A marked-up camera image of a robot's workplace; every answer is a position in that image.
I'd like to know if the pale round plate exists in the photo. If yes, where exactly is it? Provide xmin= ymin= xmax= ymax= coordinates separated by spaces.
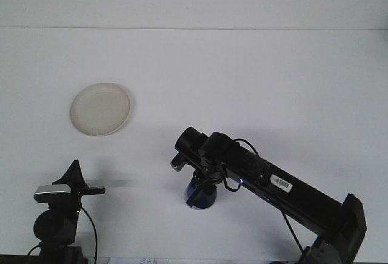
xmin=70 ymin=82 xmax=132 ymax=137

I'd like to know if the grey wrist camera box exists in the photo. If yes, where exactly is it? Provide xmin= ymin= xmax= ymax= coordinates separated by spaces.
xmin=33 ymin=184 xmax=72 ymax=203
xmin=170 ymin=154 xmax=186 ymax=173

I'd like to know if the pale blue cup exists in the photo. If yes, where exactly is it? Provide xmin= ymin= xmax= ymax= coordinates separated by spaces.
xmin=184 ymin=180 xmax=218 ymax=211

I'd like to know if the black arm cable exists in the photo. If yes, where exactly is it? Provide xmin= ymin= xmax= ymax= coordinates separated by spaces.
xmin=221 ymin=138 xmax=306 ymax=254
xmin=79 ymin=206 xmax=99 ymax=262

